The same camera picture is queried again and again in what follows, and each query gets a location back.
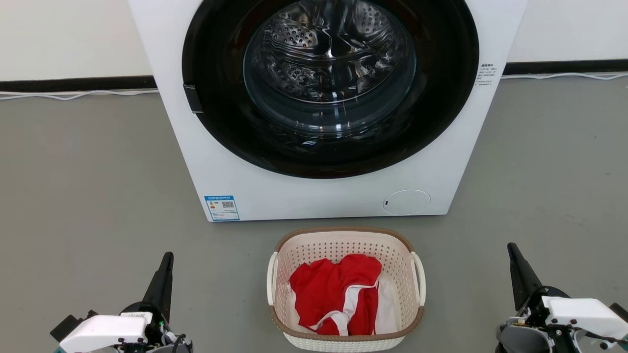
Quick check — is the black round washer door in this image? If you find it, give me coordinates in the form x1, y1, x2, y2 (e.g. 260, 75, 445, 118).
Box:
182, 0, 480, 179

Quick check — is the white floor cable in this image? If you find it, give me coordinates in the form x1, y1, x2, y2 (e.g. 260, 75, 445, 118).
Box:
0, 72, 628, 101

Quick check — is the cream perforated laundry basket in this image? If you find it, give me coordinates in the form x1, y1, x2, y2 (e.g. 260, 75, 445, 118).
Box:
266, 227, 427, 353

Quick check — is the blue energy label sticker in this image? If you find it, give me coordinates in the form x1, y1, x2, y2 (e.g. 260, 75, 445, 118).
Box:
204, 195, 241, 222

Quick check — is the red garment with white trim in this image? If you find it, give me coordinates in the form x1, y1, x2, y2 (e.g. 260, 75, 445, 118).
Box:
288, 253, 383, 337

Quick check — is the black washer door handle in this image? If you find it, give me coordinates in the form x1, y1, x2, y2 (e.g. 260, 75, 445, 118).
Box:
183, 84, 204, 114

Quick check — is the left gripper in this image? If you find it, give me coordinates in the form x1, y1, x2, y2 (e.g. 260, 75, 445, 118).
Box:
118, 252, 193, 353

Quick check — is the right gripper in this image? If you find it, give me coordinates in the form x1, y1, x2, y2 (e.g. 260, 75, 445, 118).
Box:
496, 243, 578, 353

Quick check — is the white front-load washing machine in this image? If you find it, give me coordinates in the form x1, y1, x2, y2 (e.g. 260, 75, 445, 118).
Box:
128, 0, 529, 223

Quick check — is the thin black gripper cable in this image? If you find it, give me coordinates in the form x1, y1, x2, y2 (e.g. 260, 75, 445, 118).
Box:
572, 328, 628, 345

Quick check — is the round white filter cover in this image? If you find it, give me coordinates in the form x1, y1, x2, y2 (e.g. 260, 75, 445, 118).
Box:
383, 189, 431, 216

